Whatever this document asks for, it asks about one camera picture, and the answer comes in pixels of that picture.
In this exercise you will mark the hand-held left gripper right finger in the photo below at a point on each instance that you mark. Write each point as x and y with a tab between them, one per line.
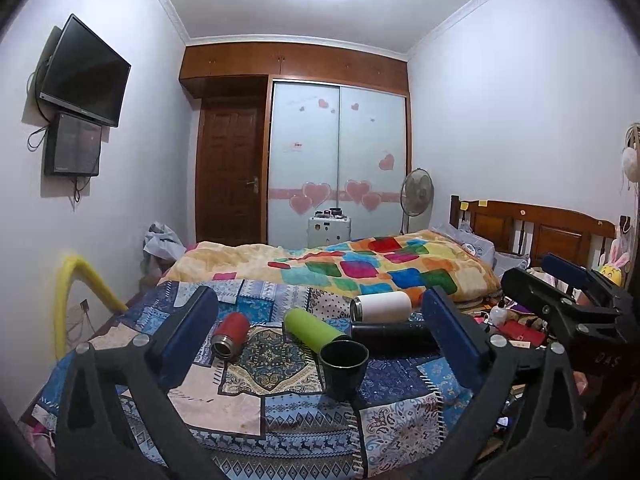
452	332

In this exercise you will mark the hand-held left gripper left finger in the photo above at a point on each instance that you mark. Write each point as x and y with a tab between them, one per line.
192	335

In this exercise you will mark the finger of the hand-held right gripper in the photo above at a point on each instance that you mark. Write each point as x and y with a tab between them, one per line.
537	292
570	269

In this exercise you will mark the red steel cup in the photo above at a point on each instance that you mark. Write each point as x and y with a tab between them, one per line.
230	335

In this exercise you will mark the black tall cup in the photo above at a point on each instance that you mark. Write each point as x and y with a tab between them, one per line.
395	336

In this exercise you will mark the white steel cup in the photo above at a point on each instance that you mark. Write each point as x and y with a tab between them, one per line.
382	306

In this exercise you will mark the dark green cup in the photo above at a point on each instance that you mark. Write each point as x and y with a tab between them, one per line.
344	367

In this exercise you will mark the green tall cup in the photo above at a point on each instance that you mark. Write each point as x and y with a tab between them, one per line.
312	332

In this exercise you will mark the yellow bunny plush toy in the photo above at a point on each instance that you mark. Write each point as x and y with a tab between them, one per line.
612	270

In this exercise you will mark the red packet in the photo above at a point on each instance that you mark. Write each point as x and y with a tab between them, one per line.
522	332

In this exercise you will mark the small white bottle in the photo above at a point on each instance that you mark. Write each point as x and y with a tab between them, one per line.
497	314

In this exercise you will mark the wooden headboard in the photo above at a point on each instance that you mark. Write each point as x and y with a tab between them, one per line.
530	225

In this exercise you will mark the blue patchwork bedspread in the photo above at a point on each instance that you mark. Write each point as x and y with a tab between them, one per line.
260	360

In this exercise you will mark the grey pillow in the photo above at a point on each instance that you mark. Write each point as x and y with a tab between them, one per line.
470	246

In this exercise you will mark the white crumpled bag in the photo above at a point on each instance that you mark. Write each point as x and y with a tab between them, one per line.
160	245

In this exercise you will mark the colourful checked blanket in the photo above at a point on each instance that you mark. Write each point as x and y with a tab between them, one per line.
350	265

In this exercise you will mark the white hanging ornament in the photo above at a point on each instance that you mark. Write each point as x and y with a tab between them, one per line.
630	157

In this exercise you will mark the yellow foam tube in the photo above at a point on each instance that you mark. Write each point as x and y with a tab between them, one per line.
75	285

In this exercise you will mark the standing fan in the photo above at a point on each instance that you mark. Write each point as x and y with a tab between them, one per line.
416	192

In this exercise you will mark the wooden door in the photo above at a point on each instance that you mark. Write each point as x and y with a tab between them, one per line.
230	175

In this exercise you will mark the frosted sliding wardrobe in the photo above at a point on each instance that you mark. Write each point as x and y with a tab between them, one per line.
337	160

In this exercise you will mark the wooden overhead cabinet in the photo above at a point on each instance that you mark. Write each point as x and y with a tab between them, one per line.
295	62

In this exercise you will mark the wall socket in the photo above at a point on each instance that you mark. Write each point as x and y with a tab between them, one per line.
84	305

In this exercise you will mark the small black wall monitor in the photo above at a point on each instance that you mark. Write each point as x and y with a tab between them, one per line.
72	145

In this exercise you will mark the black wall television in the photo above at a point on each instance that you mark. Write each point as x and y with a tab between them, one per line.
85	70

